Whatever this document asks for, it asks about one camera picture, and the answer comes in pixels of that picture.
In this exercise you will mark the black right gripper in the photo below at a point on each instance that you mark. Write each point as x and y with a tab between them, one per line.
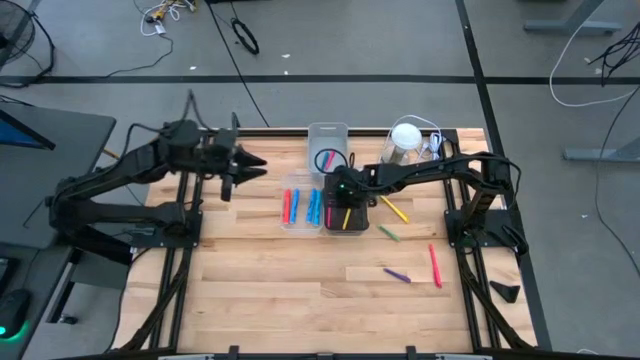
345	192

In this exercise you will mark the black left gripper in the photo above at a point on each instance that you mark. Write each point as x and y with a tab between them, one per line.
220	155

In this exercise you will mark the yellow marker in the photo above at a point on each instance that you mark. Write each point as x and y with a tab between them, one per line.
395	210
346	219

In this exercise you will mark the pink marker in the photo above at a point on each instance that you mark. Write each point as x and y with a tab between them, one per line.
330	160
329	217

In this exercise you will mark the blue marker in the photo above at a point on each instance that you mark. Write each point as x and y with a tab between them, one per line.
317	209
295	206
311	205

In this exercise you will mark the red marker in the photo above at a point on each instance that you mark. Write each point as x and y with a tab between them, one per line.
286	206
435	265

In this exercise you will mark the green marker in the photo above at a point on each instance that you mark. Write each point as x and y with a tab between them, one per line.
389	233

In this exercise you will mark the purple marker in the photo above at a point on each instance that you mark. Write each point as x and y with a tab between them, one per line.
397	276

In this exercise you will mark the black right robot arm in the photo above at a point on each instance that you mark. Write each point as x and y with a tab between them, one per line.
425	170

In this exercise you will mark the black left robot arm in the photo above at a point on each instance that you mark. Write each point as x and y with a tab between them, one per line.
110	171

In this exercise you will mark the dark grey plastic bin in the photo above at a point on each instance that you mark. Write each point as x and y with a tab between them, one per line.
360	222

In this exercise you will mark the clear plastic bin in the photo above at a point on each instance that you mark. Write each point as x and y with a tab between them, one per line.
301	180

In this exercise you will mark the light grey plastic bin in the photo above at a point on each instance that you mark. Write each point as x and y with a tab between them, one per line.
327	137

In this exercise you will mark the white mushroom lamp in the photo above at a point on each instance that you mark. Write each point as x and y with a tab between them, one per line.
406	136

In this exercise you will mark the black triangular part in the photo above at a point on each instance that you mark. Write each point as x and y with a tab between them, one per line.
505	291

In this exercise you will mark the grey desk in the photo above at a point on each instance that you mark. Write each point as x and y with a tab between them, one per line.
30	165

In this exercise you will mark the desk monitor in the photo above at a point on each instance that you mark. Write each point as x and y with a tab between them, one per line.
15	134

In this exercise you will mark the grey table foot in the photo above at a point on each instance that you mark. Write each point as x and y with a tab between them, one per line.
600	155
570	27

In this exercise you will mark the black floor fan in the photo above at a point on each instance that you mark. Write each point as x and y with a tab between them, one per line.
15	35

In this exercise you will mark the black computer mouse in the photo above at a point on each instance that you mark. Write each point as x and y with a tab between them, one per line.
12	310

